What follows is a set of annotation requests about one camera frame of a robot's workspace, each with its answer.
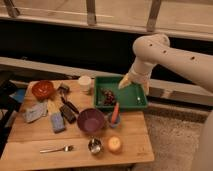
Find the small metal cup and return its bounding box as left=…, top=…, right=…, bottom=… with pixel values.
left=88, top=138, right=102, bottom=155

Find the white paper cup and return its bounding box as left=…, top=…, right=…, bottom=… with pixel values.
left=78, top=75, right=92, bottom=94

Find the black binder clip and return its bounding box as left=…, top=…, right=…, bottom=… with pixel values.
left=58, top=83, right=70, bottom=94

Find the metal spoon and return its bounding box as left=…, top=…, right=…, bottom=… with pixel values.
left=40, top=145, right=74, bottom=153

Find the blue sponge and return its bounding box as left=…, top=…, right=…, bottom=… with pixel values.
left=50, top=113, right=65, bottom=133

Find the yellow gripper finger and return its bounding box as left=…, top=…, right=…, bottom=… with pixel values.
left=144, top=82, right=149, bottom=95
left=118, top=75, right=131, bottom=89

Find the orange carrot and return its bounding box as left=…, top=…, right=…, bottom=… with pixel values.
left=111, top=102, right=119, bottom=124

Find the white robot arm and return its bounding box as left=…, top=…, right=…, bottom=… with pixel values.
left=118, top=34, right=213, bottom=171

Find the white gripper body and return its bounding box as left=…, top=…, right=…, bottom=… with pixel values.
left=128, top=65, right=152, bottom=84

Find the green plastic tray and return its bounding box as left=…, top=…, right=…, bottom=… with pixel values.
left=94, top=76, right=148, bottom=111

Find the wooden table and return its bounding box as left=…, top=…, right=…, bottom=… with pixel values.
left=0, top=78, right=155, bottom=171

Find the grey blue cloth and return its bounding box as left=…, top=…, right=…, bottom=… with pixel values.
left=22, top=102, right=47, bottom=123

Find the blue object beside table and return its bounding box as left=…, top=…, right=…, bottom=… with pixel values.
left=11, top=88, right=26, bottom=103

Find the black chair at left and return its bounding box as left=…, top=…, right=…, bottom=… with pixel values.
left=0, top=71, right=21, bottom=156

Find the small blue cup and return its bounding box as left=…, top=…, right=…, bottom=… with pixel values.
left=107, top=112, right=121, bottom=128

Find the orange round fruit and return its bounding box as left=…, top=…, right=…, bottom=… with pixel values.
left=107, top=136, right=122, bottom=153

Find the bunch of dark grapes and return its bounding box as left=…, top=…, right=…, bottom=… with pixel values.
left=101, top=89, right=116, bottom=105

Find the red orange bowl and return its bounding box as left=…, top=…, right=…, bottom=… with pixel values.
left=32, top=80, right=55, bottom=101

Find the black rectangular block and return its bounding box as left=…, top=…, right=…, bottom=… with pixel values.
left=60, top=105, right=76, bottom=123

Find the purple bowl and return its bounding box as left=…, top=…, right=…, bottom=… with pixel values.
left=77, top=108, right=105, bottom=134

